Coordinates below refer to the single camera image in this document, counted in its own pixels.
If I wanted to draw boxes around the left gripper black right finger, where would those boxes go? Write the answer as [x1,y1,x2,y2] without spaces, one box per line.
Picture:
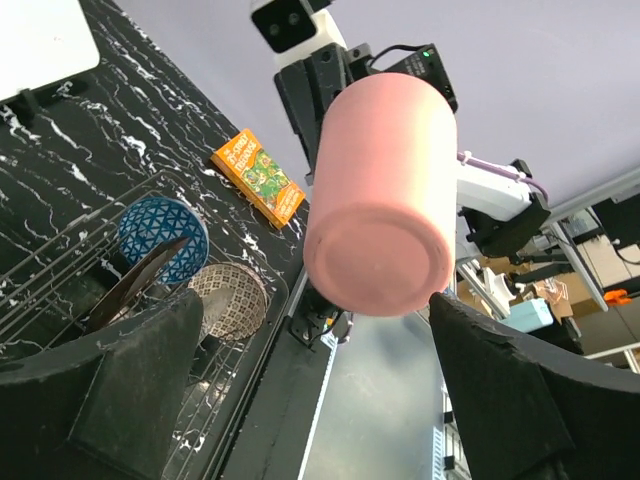
[429,293,639,479]

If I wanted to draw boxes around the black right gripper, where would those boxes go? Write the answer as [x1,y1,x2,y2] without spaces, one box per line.
[274,43,458,173]

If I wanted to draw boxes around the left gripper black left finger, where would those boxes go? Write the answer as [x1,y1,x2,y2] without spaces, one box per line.
[1,289,203,479]

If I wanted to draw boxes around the red floral plate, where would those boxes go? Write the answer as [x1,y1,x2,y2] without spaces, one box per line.
[84,236,190,335]

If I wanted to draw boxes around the brown checkered patterned bowl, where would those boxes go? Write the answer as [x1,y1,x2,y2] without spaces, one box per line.
[188,262,268,343]

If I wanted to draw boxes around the pink plastic cup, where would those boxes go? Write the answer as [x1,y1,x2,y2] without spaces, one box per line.
[304,73,458,317]

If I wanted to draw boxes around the blue geometric patterned bowl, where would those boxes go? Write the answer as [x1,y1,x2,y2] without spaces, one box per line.
[118,196,209,285]

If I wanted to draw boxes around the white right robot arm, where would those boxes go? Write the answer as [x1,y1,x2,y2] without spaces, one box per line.
[274,42,550,259]

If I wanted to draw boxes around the orange treehouse book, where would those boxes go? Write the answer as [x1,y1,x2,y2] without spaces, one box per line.
[211,128,305,229]

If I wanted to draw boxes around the white dry-erase board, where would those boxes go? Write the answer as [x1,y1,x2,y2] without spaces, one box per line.
[1,0,100,103]

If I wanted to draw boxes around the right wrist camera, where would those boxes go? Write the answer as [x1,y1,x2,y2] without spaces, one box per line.
[250,0,347,70]

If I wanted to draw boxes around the black wire dish rack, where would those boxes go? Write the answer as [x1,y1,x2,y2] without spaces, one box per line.
[1,172,289,479]

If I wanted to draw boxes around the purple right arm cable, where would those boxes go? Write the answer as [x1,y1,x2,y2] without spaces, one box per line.
[457,152,551,206]

